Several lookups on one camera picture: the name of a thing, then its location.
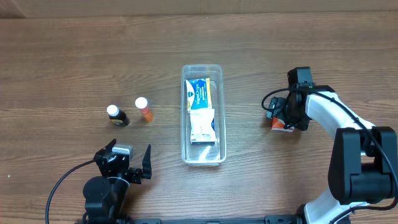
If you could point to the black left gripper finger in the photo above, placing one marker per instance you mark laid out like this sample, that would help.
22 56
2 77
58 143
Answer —
146 164
110 145

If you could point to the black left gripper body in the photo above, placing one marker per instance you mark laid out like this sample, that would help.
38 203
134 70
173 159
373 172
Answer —
130 171

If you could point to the red white medicine box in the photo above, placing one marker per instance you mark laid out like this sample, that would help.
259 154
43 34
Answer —
278 125

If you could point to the white blue medicine box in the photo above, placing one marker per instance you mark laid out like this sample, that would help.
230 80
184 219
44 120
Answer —
202 127

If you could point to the blue yellow VapoDrops box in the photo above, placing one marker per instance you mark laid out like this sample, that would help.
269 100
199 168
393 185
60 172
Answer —
198 94

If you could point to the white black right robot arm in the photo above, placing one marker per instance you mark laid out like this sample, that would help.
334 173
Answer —
363 165

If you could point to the clear plastic container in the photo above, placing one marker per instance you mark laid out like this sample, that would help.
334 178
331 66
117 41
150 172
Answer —
205 153

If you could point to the dark syrup bottle white cap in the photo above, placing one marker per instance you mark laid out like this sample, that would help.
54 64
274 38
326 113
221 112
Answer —
117 116

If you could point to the orange tablet tube white cap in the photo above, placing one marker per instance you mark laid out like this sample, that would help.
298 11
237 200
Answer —
141 103

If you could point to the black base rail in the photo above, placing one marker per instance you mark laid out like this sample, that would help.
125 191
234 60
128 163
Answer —
268 219

